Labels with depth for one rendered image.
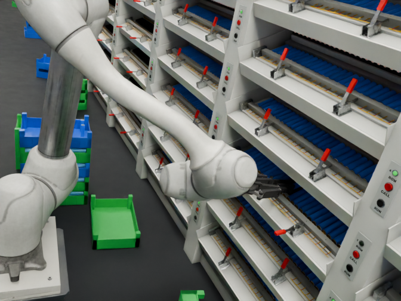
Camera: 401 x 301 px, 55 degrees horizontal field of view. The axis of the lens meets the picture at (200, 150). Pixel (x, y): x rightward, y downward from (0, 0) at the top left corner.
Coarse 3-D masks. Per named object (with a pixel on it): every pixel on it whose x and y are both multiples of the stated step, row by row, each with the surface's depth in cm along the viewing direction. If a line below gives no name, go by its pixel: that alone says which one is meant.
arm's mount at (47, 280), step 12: (48, 228) 136; (48, 240) 131; (48, 252) 127; (48, 264) 122; (0, 276) 114; (24, 276) 116; (36, 276) 117; (48, 276) 118; (0, 288) 111; (12, 288) 112; (24, 288) 112; (36, 288) 114; (48, 288) 115; (0, 300) 111
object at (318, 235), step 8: (280, 200) 120; (288, 208) 117; (296, 208) 116; (296, 216) 114; (304, 216) 113; (312, 224) 110; (312, 232) 109; (320, 232) 107; (320, 240) 106; (328, 240) 105; (320, 248) 105; (328, 248) 104; (336, 248) 102
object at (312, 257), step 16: (240, 144) 146; (256, 208) 126; (272, 208) 121; (272, 224) 119; (288, 224) 115; (288, 240) 112; (304, 240) 109; (304, 256) 107; (320, 256) 104; (320, 272) 101
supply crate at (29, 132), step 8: (24, 112) 179; (24, 120) 179; (32, 120) 182; (40, 120) 183; (80, 120) 190; (88, 120) 190; (24, 128) 181; (32, 128) 183; (40, 128) 184; (88, 128) 185; (24, 136) 165; (32, 136) 166; (72, 136) 183; (80, 136) 185; (88, 136) 174; (24, 144) 166; (32, 144) 167; (72, 144) 173; (80, 144) 175; (88, 144) 176
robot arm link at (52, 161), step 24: (96, 0) 101; (96, 24) 105; (48, 72) 112; (72, 72) 110; (48, 96) 114; (72, 96) 115; (48, 120) 117; (72, 120) 120; (48, 144) 121; (24, 168) 125; (48, 168) 122; (72, 168) 129
